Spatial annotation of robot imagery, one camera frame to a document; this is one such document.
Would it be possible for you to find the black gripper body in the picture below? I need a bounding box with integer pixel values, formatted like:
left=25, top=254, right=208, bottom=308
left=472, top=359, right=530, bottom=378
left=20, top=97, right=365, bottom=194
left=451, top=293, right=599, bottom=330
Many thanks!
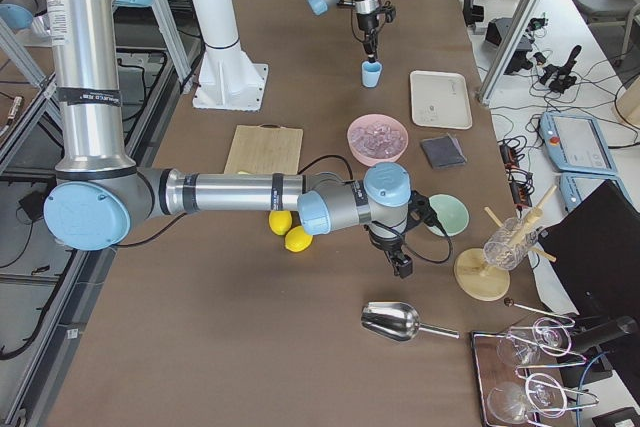
left=356, top=10, right=379, bottom=35
left=367, top=221, right=404, bottom=255

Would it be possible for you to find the light blue cup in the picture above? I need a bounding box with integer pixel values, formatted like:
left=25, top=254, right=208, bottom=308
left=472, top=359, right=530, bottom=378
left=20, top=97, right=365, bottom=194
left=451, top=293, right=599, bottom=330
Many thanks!
left=361, top=61, right=383, bottom=88

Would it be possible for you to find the steel ice scoop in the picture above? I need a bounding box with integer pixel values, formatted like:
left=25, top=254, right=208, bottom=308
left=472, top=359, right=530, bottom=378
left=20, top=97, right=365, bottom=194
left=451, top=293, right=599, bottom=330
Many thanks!
left=361, top=301, right=460, bottom=342

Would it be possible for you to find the pink bowl of ice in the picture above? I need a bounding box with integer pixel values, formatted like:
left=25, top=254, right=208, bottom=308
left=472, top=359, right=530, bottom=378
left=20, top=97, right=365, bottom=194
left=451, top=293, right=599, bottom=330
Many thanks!
left=347, top=114, right=409, bottom=167

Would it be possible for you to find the mint green bowl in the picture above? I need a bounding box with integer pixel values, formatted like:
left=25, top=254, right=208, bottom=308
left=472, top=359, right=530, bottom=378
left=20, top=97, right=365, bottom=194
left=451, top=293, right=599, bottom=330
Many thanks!
left=429, top=194, right=470, bottom=237

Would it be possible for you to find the cream rabbit tray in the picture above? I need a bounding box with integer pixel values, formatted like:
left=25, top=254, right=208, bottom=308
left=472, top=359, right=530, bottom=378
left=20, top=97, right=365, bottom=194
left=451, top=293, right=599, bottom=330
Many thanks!
left=409, top=70, right=473, bottom=130

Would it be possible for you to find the yellow lemon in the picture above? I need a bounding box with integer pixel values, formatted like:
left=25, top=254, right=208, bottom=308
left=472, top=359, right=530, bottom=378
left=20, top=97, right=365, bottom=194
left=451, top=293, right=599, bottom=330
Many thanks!
left=268, top=211, right=293, bottom=236
left=284, top=226, right=313, bottom=253

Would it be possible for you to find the grey folded cloth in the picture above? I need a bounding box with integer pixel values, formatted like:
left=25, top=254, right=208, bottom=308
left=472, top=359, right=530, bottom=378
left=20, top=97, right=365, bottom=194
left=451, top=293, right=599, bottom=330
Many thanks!
left=420, top=134, right=467, bottom=169

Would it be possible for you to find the clear glass mug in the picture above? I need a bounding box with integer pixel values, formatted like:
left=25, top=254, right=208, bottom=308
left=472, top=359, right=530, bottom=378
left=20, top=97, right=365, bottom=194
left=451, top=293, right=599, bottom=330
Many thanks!
left=483, top=217, right=542, bottom=271

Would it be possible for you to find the wine glass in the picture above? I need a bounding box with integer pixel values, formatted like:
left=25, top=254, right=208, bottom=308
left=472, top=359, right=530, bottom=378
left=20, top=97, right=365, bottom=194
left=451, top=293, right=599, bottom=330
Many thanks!
left=487, top=373, right=568, bottom=426
left=497, top=317, right=572, bottom=367

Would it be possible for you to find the wooden cutting board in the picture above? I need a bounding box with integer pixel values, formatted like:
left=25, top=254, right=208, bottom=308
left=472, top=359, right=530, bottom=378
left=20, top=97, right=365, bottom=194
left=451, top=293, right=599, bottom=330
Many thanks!
left=224, top=125, right=303, bottom=175

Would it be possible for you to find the black framed glass rack tray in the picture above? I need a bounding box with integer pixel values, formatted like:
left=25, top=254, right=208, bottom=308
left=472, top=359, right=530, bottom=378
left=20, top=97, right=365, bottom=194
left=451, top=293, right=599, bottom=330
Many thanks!
left=471, top=330, right=599, bottom=426

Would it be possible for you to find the blue teach pendant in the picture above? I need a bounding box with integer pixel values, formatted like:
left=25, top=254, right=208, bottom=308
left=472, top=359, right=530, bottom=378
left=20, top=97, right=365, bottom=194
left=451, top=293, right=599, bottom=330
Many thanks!
left=559, top=172, right=624, bottom=213
left=539, top=112, right=618, bottom=175

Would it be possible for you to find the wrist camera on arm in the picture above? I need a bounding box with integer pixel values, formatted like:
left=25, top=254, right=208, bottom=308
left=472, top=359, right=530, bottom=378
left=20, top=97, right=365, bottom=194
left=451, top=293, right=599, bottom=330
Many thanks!
left=377, top=1, right=396, bottom=24
left=405, top=190, right=441, bottom=232

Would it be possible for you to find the aluminium frame post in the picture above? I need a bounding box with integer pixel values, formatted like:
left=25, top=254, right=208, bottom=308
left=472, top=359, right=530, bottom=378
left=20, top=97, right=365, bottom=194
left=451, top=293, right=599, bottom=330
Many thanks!
left=477, top=0, right=539, bottom=106

